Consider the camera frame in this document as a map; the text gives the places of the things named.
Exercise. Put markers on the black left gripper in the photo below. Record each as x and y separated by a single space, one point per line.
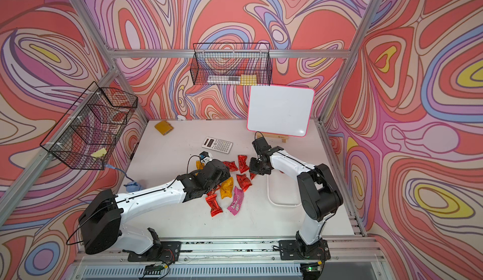
225 174

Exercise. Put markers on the yellow sticky note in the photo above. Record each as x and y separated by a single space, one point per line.
99 153

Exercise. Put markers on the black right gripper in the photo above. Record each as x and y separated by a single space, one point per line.
253 169

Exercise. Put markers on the yellow tea bag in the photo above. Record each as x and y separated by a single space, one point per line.
226 188
200 165

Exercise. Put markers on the blue cloth pouch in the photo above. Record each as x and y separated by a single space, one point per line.
132 187

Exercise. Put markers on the yellow sponge pad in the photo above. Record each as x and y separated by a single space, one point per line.
163 127

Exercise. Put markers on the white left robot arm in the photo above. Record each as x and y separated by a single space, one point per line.
104 223

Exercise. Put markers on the yellow box in basket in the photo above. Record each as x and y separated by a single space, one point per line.
248 80

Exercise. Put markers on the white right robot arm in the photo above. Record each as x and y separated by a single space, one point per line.
318 191

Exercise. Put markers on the white calculator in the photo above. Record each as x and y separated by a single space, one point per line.
217 145

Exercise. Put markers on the white storage box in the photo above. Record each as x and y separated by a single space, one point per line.
282 191

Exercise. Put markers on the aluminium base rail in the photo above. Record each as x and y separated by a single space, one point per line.
351 257

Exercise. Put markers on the wooden easel stand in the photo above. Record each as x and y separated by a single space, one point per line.
283 138

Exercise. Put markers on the pink framed whiteboard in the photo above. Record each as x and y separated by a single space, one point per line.
283 110

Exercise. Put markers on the black wire basket back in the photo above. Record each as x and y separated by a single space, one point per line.
222 63

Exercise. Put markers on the black wire basket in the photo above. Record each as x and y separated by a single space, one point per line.
94 121
222 63

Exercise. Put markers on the black wire basket left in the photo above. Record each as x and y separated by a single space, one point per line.
94 121

